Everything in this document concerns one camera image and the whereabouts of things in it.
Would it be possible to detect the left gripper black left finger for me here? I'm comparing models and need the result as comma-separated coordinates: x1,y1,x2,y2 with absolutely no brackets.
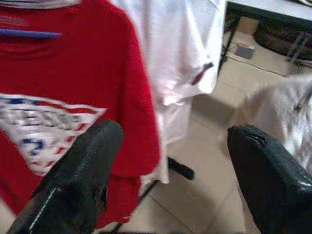
7,119,125,234

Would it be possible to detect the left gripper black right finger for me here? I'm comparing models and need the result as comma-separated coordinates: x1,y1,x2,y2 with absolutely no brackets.
226,124,312,234

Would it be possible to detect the cream white fleece garment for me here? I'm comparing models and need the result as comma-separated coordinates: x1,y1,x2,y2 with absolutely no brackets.
240,74,312,169

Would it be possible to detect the purple plastic hanger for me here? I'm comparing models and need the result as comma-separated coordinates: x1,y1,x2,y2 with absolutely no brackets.
0,28,63,40

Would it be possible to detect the red t-shirt triangle print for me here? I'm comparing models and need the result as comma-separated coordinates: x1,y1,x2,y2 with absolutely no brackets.
0,0,161,230

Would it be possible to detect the small grey box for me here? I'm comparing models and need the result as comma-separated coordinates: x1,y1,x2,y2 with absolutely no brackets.
235,43,256,59

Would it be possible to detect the plain white t-shirt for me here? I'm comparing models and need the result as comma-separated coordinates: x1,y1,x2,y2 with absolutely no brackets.
117,0,227,185

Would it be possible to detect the white table black frame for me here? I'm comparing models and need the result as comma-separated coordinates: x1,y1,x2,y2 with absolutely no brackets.
218,0,312,74

